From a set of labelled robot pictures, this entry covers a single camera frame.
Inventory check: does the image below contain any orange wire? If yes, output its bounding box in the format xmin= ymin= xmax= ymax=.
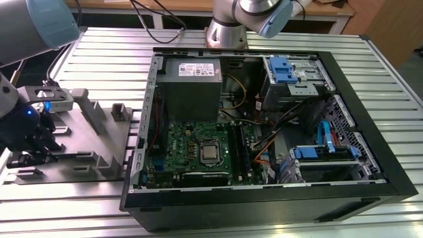
xmin=253 ymin=146 xmax=276 ymax=165

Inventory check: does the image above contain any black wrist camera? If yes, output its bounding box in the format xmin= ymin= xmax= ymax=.
xmin=5 ymin=152 xmax=36 ymax=170

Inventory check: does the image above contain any black cable with metal plug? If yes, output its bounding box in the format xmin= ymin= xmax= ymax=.
xmin=129 ymin=0 xmax=186 ymax=45

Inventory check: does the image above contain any grey parts rack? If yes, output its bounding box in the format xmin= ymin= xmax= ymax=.
xmin=14 ymin=88 xmax=134 ymax=185

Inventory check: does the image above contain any brown wooden cabinet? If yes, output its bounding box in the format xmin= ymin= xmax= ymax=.
xmin=343 ymin=0 xmax=423 ymax=67

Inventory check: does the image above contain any tall metal disk bay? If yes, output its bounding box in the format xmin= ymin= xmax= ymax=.
xmin=263 ymin=56 xmax=335 ymax=112

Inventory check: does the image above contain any silver CPU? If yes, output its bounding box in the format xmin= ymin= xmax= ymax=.
xmin=200 ymin=145 xmax=221 ymax=161

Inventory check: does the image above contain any low metal disk bay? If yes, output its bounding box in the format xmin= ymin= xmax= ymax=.
xmin=277 ymin=146 xmax=376 ymax=185

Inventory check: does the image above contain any green motherboard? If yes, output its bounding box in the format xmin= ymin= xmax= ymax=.
xmin=141 ymin=120 xmax=265 ymax=189

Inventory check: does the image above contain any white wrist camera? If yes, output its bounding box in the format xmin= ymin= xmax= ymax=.
xmin=32 ymin=86 xmax=73 ymax=112

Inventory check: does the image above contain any black wire bundle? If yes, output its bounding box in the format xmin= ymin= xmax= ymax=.
xmin=249 ymin=98 xmax=317 ymax=151

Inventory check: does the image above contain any black open PC case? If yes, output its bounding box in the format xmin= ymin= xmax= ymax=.
xmin=118 ymin=47 xmax=419 ymax=233

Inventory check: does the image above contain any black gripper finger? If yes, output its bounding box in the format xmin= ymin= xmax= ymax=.
xmin=25 ymin=135 xmax=60 ymax=162
xmin=37 ymin=115 xmax=64 ymax=152

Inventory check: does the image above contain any grey power supply unit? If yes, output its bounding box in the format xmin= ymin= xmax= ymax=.
xmin=156 ymin=58 xmax=224 ymax=122

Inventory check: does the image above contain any yellow wire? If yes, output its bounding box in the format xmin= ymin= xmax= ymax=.
xmin=220 ymin=74 xmax=247 ymax=111

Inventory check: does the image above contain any blue disk carrier with disk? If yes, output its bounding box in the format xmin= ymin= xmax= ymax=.
xmin=289 ymin=146 xmax=359 ymax=161

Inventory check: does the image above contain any large blue disk carrier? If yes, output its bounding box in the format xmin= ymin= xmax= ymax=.
xmin=269 ymin=56 xmax=301 ymax=84

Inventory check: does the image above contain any wooden desk with white frame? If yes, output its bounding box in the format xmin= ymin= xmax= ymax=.
xmin=64 ymin=0 xmax=357 ymax=35

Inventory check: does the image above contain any black CPU socket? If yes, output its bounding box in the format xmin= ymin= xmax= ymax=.
xmin=196 ymin=138 xmax=225 ymax=167

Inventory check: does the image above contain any blue flat wire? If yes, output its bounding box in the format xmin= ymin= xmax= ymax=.
xmin=316 ymin=120 xmax=336 ymax=153

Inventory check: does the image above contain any black graphics card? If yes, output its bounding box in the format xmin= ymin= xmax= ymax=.
xmin=173 ymin=171 xmax=230 ymax=188

